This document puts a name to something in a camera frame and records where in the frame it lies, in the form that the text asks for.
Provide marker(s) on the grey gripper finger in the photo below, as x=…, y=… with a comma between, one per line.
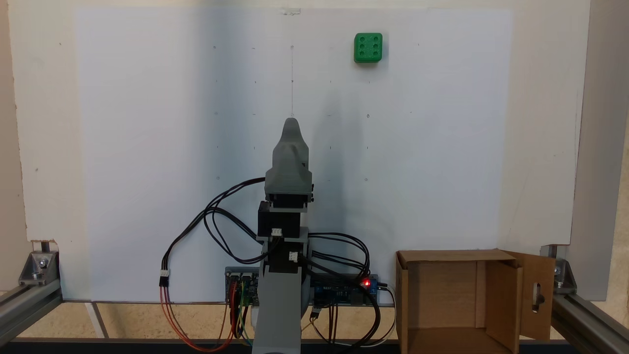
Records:
x=290, y=150

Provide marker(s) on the green die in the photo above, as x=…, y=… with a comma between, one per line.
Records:
x=368, y=47

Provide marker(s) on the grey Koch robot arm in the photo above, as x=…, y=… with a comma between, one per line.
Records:
x=277, y=314

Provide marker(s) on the circuit board with pin headers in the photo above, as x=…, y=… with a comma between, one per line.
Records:
x=245, y=287

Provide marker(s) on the blue circuit board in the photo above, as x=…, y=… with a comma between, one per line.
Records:
x=344, y=292

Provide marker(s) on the clear tape piece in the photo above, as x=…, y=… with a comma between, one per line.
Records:
x=290, y=11

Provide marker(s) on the white paper sheet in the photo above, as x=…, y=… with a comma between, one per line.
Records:
x=147, y=147

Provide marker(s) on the brown cardboard box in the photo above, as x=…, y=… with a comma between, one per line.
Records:
x=442, y=295

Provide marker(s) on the metal corner bracket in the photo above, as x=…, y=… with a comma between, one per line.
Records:
x=38, y=268
x=564, y=278

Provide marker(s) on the aluminium frame rail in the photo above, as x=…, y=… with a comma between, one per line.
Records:
x=24, y=307
x=589, y=322

